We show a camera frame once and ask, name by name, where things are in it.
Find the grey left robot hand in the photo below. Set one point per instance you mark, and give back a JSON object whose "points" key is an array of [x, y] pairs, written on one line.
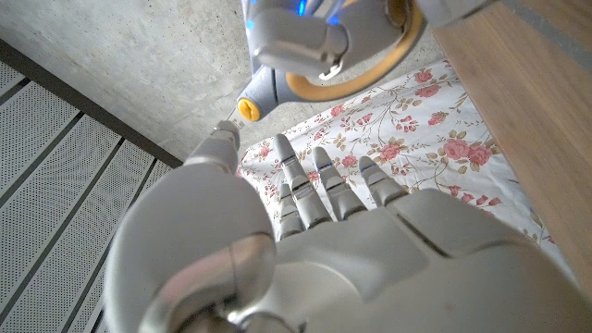
{"points": [[347, 268]]}

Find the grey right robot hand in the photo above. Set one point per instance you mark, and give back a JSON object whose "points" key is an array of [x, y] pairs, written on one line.
{"points": [[296, 37]]}

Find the floral print curtain backdrop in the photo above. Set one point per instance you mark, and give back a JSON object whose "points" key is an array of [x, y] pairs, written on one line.
{"points": [[416, 139]]}

